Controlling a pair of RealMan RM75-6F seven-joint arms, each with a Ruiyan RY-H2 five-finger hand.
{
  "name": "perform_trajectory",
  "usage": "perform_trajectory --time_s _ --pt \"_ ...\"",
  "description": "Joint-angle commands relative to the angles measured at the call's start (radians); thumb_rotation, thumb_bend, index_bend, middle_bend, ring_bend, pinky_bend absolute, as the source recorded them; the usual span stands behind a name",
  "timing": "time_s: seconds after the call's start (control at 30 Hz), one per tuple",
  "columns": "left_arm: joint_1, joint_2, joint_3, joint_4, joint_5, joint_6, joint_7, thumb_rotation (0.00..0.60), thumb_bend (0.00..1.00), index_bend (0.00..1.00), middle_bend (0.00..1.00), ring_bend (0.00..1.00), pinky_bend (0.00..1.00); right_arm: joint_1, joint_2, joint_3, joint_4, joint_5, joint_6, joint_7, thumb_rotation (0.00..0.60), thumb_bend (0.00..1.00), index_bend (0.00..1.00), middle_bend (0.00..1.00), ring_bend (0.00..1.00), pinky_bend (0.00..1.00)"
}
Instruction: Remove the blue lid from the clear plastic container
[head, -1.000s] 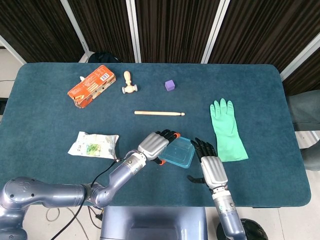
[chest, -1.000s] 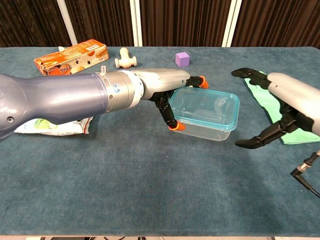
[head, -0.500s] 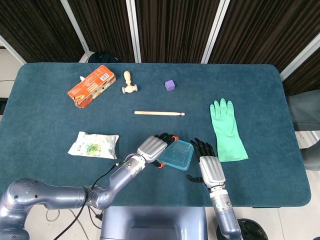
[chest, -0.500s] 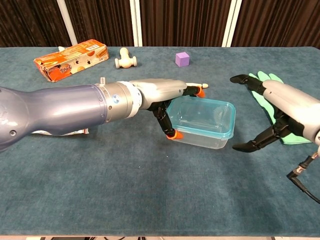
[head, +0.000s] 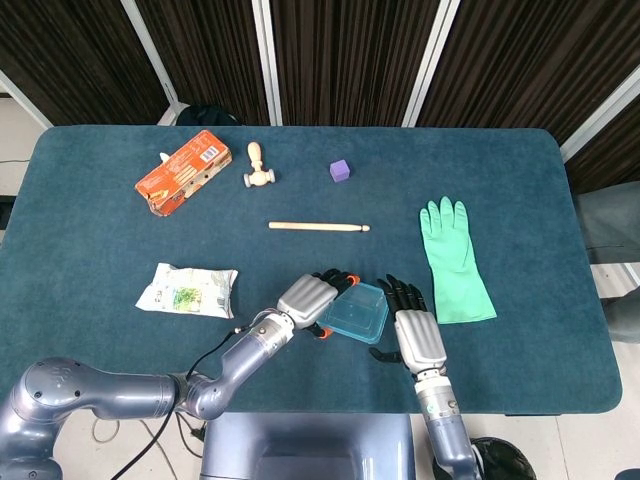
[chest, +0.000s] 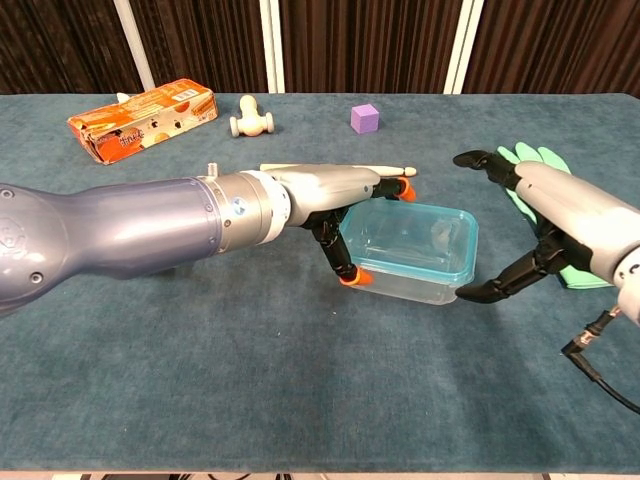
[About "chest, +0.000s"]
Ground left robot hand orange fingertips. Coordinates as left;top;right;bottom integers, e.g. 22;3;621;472
259;163;418;287

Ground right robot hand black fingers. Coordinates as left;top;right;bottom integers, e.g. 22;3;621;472
452;149;640;305

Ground clear blue-rimmed plastic container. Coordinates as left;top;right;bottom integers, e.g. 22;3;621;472
339;198;480;287

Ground clear blue plastic container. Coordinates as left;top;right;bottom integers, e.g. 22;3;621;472
349;234;469;306

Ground orange cardboard snack box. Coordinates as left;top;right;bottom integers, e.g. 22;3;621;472
67;78;220;166

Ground green rubber glove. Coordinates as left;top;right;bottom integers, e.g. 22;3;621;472
496;141;614;290

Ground wooden drumstick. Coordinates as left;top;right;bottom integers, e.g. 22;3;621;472
259;162;418;178

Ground purple foam cube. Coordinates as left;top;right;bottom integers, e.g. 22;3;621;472
350;103;380;135

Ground wooden roller stamp toy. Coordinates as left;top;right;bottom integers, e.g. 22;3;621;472
229;94;275;139

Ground teal table cloth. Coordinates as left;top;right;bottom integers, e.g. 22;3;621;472
0;92;640;475

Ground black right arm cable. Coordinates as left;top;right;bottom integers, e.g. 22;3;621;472
560;307;640;416

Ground white partition frame post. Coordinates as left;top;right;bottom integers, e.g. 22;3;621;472
258;0;286;95
112;0;156;94
443;0;485;95

